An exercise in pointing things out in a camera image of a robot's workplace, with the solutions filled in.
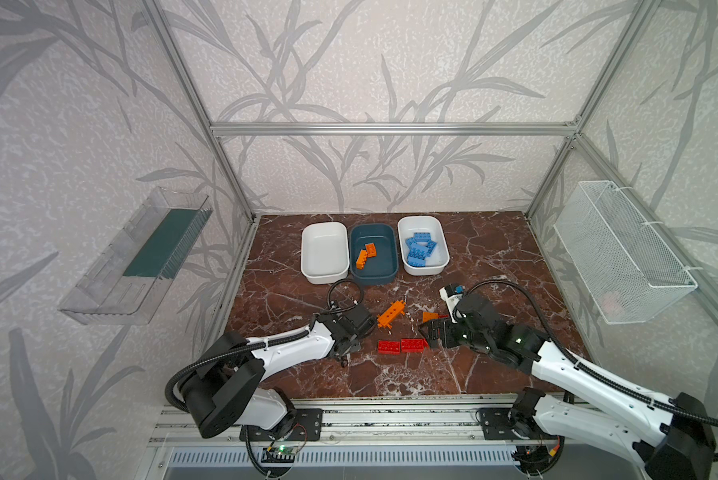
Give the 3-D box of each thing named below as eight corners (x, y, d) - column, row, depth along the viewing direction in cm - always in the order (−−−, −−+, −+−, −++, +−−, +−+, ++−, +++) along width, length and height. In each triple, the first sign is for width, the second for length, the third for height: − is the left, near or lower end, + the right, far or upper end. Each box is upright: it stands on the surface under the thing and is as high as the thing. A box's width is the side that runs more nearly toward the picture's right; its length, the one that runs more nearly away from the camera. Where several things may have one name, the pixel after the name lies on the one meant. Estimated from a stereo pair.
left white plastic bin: (296, 286, 102) (291, 276, 97) (307, 232, 118) (304, 221, 113) (347, 286, 102) (345, 276, 97) (351, 232, 118) (350, 221, 113)
